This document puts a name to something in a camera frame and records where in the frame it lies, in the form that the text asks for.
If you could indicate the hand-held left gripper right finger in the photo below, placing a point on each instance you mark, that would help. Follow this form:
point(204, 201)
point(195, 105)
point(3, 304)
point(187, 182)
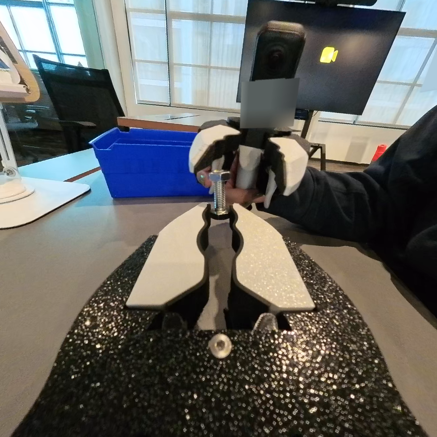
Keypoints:
point(269, 269)

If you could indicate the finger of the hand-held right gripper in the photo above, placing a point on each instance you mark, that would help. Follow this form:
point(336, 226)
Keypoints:
point(290, 164)
point(208, 146)

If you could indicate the person's right forearm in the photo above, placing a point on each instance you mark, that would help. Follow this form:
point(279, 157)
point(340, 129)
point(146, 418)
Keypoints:
point(358, 198)

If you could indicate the white stand base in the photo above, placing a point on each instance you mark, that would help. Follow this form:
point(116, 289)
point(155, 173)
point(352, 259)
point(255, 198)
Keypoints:
point(37, 198)

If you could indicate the red object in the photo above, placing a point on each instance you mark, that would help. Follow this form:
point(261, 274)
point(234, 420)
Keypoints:
point(378, 153)

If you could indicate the silver hex bolt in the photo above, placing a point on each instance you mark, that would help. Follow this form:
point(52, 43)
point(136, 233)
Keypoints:
point(218, 191)

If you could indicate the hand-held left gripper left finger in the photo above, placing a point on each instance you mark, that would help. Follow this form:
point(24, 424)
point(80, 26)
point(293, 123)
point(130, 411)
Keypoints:
point(170, 269)

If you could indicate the wooden table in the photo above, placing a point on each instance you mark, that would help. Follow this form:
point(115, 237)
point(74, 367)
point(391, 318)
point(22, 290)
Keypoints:
point(153, 120)

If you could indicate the blue plastic bin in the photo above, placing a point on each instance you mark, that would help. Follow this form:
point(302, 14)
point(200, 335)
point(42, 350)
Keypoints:
point(146, 170)

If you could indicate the black display stand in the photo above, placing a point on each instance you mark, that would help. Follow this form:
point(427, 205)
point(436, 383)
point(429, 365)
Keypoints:
point(312, 136)

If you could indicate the black mesh office chair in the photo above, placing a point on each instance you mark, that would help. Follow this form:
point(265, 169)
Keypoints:
point(78, 99)

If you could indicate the wood-edged display board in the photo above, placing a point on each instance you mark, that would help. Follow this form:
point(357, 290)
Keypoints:
point(17, 68)

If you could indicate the person's right hand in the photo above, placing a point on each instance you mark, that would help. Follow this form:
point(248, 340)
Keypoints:
point(240, 195)

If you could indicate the dark hex nut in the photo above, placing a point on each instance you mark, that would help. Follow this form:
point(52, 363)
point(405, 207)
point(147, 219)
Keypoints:
point(220, 214)

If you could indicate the black display screen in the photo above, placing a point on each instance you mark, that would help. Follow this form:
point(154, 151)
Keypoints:
point(355, 51)

